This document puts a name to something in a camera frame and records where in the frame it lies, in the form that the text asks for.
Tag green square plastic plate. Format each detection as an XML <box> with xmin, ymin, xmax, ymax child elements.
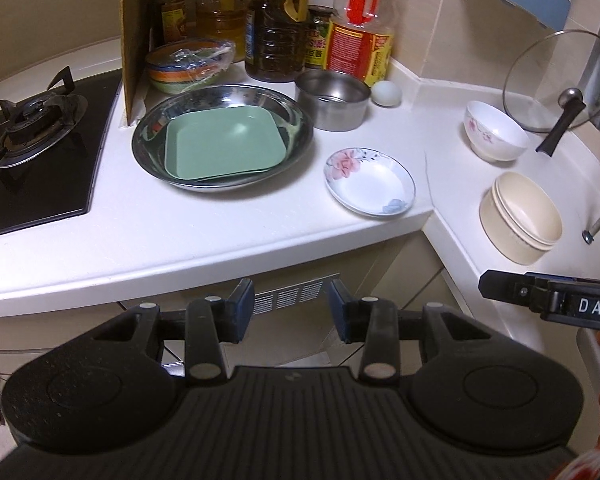
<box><xmin>164</xmin><ymin>105</ymin><xmax>286</xmax><ymax>181</ymax></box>

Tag plastic wrapped colourful bowls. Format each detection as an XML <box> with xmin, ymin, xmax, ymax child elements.
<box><xmin>145</xmin><ymin>38</ymin><xmax>235</xmax><ymax>96</ymax></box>

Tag black gas stove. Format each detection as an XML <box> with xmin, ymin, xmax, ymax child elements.
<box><xmin>0</xmin><ymin>66</ymin><xmax>121</xmax><ymax>235</ymax></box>

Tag large stainless steel basin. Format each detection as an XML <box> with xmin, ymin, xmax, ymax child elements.
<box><xmin>132</xmin><ymin>84</ymin><xmax>313</xmax><ymax>193</ymax></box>

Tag dark cooking oil jug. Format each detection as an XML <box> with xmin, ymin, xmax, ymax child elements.
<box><xmin>245</xmin><ymin>0</ymin><xmax>310</xmax><ymax>82</ymax></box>

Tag green lid bean paste jar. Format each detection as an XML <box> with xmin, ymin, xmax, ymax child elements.
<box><xmin>304</xmin><ymin>6</ymin><xmax>332</xmax><ymax>70</ymax></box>

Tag white floral ceramic bowl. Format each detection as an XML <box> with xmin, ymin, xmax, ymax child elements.
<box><xmin>464</xmin><ymin>101</ymin><xmax>530</xmax><ymax>162</ymax></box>

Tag glass pot lid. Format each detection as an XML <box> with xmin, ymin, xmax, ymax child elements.
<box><xmin>502</xmin><ymin>29</ymin><xmax>600</xmax><ymax>156</ymax></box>

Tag red label soy sauce bottle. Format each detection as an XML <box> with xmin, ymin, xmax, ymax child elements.
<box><xmin>322</xmin><ymin>0</ymin><xmax>394</xmax><ymax>87</ymax></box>

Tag small stainless steel pot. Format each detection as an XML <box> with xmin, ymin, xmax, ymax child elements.
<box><xmin>294</xmin><ymin>70</ymin><xmax>370</xmax><ymax>132</ymax></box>

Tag pale blue egg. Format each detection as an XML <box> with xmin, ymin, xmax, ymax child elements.
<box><xmin>370</xmin><ymin>80</ymin><xmax>402</xmax><ymax>107</ymax></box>

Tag yellow cooking oil bottle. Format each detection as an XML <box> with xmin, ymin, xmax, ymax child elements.
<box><xmin>195</xmin><ymin>0</ymin><xmax>248</xmax><ymax>62</ymax></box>

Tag floral ceramic plate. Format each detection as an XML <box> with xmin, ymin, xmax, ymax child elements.
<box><xmin>323</xmin><ymin>148</ymin><xmax>416</xmax><ymax>218</ymax></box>

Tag cream plastic bowl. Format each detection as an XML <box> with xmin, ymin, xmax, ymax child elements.
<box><xmin>479</xmin><ymin>171</ymin><xmax>562</xmax><ymax>266</ymax></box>

